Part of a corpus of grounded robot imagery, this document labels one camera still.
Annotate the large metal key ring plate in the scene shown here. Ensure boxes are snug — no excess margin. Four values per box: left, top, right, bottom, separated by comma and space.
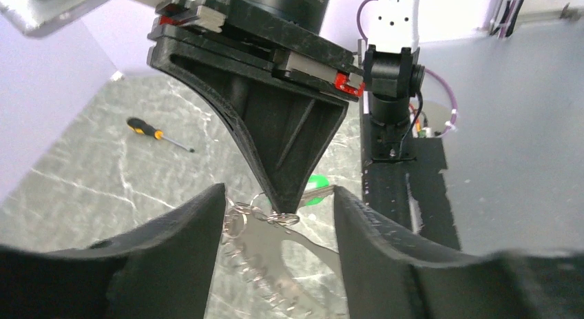
222, 199, 349, 318

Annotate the orange black screwdriver right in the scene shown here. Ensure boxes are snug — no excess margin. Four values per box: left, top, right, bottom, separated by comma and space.
126, 117, 195, 153

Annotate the green key tag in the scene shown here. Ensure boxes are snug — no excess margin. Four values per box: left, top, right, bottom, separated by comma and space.
269, 174, 336, 209

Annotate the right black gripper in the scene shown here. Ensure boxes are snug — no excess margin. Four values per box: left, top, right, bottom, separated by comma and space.
148, 0, 365, 214

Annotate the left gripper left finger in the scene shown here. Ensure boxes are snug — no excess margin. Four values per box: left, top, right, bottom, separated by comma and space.
1, 183, 227, 318

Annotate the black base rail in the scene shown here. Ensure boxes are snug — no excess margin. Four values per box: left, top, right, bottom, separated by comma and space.
359, 92, 461, 250

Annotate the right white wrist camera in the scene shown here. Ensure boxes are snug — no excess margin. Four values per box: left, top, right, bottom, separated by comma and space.
1, 0, 110, 38

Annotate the aluminium frame rail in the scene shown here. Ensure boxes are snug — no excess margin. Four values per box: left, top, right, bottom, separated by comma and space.
486, 0, 583, 39

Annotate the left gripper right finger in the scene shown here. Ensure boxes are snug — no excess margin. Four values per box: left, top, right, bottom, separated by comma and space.
333, 187, 583, 318

